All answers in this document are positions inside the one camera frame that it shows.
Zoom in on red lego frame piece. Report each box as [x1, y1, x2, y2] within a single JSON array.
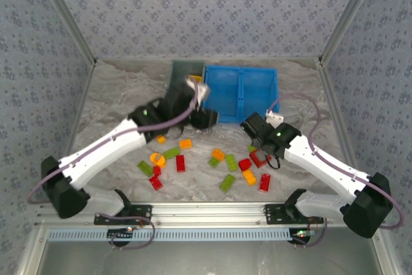
[[249, 149, 273, 169]]

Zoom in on gray plastic bin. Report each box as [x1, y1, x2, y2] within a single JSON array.
[[165, 59, 207, 102]]

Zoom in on orange round lego piece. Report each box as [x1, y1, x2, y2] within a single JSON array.
[[149, 152, 166, 169]]

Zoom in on black controller board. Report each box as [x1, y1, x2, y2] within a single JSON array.
[[108, 227, 135, 247], [289, 228, 312, 245]]

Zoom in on metal lower shelf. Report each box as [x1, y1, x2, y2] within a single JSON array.
[[15, 226, 402, 275]]

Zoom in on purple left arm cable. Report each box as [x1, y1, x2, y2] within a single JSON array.
[[27, 80, 199, 205]]

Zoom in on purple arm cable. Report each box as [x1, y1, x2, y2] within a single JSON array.
[[27, 80, 199, 205], [267, 92, 405, 231]]

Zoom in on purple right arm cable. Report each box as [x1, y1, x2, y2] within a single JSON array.
[[267, 92, 405, 231]]

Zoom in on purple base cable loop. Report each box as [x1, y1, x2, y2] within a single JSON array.
[[96, 213, 156, 251], [294, 216, 329, 247]]

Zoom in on wide aluminium base rail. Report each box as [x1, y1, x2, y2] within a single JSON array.
[[34, 202, 386, 228]]

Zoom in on light blue slotted cable duct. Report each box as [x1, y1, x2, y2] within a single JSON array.
[[47, 227, 295, 243]]

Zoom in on aluminium frame post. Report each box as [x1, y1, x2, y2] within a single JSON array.
[[33, 0, 97, 65], [320, 0, 386, 63]]

